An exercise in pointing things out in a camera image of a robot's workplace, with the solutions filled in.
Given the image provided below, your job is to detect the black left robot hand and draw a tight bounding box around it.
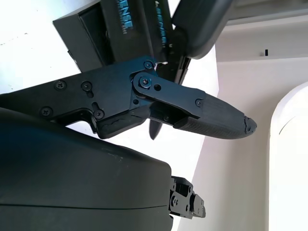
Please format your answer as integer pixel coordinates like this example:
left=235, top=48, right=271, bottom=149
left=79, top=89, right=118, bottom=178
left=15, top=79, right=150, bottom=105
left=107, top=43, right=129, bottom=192
left=148, top=0, right=232, bottom=141

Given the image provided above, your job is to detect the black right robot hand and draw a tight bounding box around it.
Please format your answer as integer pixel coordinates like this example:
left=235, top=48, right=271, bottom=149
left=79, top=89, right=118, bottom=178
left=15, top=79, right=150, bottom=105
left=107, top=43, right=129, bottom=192
left=0, top=55, right=257, bottom=231

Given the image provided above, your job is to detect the black printed box lid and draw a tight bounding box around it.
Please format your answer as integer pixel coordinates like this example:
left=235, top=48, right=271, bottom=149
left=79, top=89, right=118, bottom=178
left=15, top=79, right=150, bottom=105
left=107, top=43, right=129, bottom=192
left=100, top=0, right=172, bottom=65

